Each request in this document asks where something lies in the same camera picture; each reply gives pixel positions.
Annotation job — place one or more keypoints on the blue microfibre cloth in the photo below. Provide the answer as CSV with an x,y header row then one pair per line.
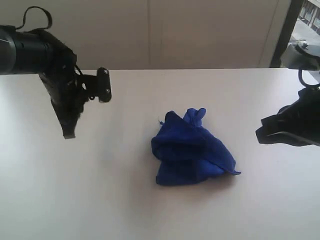
x,y
189,154

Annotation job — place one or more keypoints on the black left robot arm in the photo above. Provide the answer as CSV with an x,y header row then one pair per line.
x,y
39,52

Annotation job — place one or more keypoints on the black window frame post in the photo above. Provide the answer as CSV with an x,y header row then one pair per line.
x,y
286,32

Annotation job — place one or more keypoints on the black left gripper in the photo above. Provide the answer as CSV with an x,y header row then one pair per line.
x,y
61,82

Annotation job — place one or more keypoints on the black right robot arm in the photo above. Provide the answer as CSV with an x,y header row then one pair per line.
x,y
302,57

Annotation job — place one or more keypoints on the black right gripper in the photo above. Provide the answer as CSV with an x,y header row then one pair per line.
x,y
296,125

